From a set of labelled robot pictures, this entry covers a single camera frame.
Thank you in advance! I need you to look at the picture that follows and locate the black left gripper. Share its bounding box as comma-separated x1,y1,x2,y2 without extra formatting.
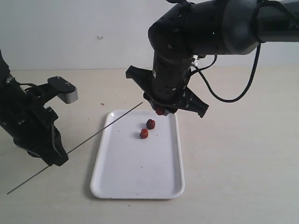
0,91,69,166

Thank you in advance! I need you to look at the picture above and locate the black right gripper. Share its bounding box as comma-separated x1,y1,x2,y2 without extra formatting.
126,66,209,118

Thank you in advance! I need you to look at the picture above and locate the large red fruit ball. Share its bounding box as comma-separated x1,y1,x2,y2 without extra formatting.
155,107,165,116

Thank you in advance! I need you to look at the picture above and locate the thin metal skewer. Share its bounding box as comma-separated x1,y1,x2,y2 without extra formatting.
6,102,143,195

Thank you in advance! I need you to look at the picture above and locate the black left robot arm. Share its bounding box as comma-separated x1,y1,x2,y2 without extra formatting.
0,59,75,166

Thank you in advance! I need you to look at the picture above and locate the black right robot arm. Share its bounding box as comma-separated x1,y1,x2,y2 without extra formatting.
126,0,299,117

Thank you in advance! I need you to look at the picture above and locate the dark red fruit ball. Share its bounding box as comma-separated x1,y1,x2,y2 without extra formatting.
146,119,156,130

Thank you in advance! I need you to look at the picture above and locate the small red fruit ball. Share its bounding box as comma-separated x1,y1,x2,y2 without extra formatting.
140,128,149,139

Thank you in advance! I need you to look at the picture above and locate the white rectangular plastic tray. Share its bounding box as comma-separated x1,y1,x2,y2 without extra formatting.
90,110,185,200

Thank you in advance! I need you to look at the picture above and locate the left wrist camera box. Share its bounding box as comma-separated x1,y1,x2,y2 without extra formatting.
48,76,78,104

